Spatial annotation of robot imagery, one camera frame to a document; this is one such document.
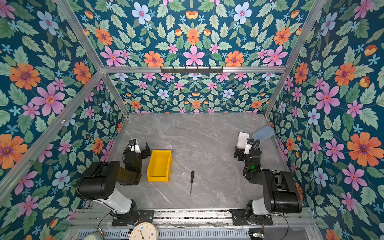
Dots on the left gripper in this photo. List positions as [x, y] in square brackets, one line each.
[143, 153]

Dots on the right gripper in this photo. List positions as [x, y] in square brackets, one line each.
[240, 152]

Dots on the black handled screwdriver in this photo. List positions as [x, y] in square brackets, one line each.
[192, 181]

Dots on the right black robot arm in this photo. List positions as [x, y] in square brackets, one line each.
[280, 194]

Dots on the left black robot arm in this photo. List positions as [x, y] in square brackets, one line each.
[98, 184]

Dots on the yellow plastic bin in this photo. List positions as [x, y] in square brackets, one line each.
[159, 169]

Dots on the white rectangular block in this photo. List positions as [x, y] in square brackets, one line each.
[242, 140]

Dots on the blue grey sponge pad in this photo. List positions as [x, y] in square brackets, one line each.
[263, 133]

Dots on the white round clock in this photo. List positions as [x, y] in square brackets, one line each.
[144, 231]

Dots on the black hook rack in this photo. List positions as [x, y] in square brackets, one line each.
[191, 70]

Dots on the metal dome bell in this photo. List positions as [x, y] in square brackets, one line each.
[94, 236]

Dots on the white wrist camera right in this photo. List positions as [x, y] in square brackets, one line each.
[248, 146]

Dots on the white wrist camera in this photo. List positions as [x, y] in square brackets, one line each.
[248, 146]
[137, 149]

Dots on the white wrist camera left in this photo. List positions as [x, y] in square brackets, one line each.
[137, 149]

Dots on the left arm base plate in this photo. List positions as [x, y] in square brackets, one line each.
[133, 219]

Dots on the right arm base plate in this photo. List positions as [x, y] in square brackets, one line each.
[242, 217]

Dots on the aluminium mounting rail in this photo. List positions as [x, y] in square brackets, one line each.
[192, 218]

